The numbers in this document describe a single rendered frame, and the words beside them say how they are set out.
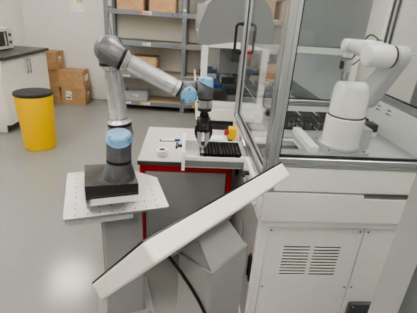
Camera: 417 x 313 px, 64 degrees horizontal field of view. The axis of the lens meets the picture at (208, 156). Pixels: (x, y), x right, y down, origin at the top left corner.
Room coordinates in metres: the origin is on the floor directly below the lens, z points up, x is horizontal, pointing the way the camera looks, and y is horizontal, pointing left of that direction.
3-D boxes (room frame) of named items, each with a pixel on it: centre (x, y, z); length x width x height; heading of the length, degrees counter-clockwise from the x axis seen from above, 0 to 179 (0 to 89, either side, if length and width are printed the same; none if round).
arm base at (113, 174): (1.44, 0.43, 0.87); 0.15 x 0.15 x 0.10
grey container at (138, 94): (5.60, 1.29, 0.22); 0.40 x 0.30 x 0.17; 90
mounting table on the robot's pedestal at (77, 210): (1.43, 0.45, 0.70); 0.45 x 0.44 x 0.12; 110
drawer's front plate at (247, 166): (1.41, -0.20, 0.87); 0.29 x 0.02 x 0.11; 4
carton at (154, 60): (5.61, 1.14, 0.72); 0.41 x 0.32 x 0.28; 90
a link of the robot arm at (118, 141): (1.45, 0.42, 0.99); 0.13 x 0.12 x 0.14; 11
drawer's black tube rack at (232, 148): (1.71, -0.06, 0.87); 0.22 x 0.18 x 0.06; 94
